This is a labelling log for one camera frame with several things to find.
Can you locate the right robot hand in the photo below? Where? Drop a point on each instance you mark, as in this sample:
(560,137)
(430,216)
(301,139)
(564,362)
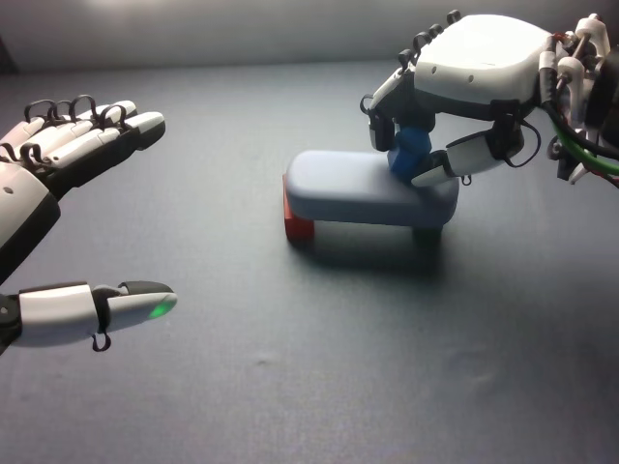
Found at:
(479,58)

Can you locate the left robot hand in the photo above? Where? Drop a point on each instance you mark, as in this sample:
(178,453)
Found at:
(29,203)

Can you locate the green block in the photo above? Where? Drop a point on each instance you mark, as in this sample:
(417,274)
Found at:
(426,234)

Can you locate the blue hexagonal block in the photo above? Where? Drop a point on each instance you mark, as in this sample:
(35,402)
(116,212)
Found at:
(408,152)

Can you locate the grey-blue oblong case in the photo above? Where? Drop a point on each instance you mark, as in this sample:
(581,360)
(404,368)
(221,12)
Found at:
(348,188)

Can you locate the red block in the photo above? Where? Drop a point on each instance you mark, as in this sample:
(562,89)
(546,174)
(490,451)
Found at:
(299,229)

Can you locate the grey table cloth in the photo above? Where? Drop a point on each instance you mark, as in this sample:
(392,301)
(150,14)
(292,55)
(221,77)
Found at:
(309,367)

